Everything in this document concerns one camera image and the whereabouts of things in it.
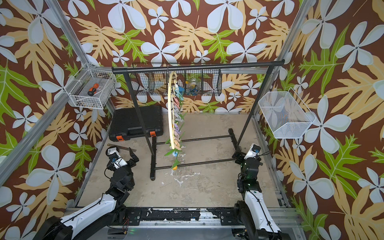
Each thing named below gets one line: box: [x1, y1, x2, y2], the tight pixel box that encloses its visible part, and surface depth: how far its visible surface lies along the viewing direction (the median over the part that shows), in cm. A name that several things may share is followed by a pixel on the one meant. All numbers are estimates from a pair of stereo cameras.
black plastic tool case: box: [109, 105, 164, 142], surface depth 103 cm
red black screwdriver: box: [87, 83, 100, 96], surface depth 82 cm
